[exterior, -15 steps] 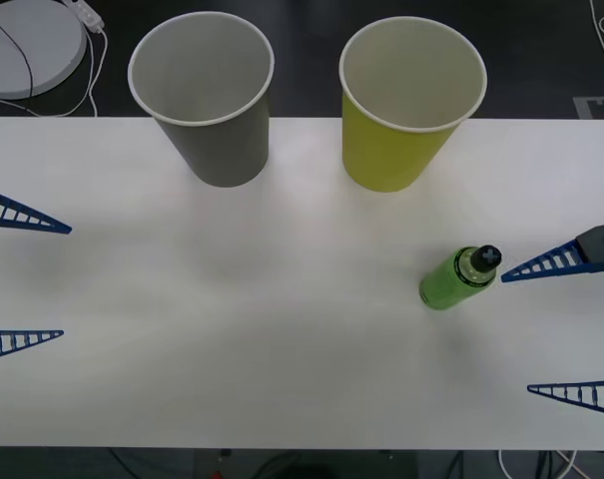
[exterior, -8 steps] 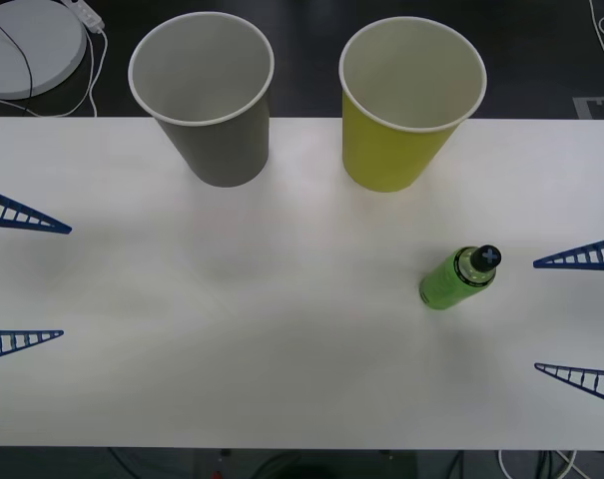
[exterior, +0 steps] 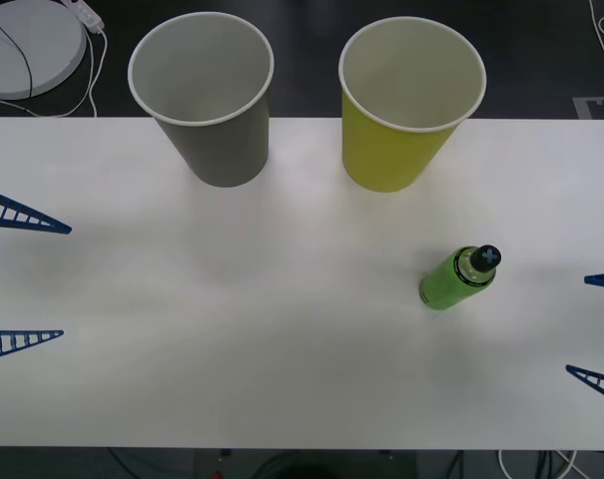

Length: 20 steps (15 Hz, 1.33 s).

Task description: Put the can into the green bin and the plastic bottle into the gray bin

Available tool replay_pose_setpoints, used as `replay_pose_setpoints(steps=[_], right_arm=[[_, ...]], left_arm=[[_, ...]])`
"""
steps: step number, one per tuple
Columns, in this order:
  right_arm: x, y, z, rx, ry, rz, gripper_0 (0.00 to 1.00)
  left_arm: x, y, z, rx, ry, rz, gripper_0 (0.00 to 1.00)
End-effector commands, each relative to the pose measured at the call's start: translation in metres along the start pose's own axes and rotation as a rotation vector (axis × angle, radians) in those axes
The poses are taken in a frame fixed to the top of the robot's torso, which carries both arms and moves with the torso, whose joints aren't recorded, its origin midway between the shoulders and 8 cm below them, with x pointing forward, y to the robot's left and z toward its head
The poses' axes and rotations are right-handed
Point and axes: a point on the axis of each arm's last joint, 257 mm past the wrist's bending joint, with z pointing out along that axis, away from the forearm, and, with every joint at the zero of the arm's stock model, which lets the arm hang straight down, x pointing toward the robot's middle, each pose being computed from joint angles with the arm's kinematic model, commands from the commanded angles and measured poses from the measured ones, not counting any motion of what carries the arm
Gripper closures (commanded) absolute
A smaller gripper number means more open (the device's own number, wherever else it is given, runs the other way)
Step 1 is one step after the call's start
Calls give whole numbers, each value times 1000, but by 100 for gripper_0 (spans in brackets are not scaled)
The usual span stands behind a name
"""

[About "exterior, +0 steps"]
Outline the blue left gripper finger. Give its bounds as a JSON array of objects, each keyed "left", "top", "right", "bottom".
[
  {"left": 0, "top": 184, "right": 74, "bottom": 237},
  {"left": 0, "top": 329, "right": 66, "bottom": 363}
]

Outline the green bottle with black cap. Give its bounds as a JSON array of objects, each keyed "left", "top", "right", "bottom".
[{"left": 419, "top": 243, "right": 503, "bottom": 311}]

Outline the large white round disc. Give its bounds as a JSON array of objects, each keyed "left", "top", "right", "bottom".
[{"left": 0, "top": 0, "right": 88, "bottom": 100}]

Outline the white power strip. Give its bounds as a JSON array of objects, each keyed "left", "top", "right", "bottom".
[{"left": 64, "top": 0, "right": 106, "bottom": 32}]

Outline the yellow-green plastic waste bin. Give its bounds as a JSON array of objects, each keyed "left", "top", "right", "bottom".
[{"left": 337, "top": 16, "right": 487, "bottom": 194}]

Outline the thin black cable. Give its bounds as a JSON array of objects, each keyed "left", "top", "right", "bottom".
[{"left": 0, "top": 9, "right": 97, "bottom": 119}]

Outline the white power strip cable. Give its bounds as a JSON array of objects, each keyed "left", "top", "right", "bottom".
[{"left": 84, "top": 27, "right": 109, "bottom": 119}]

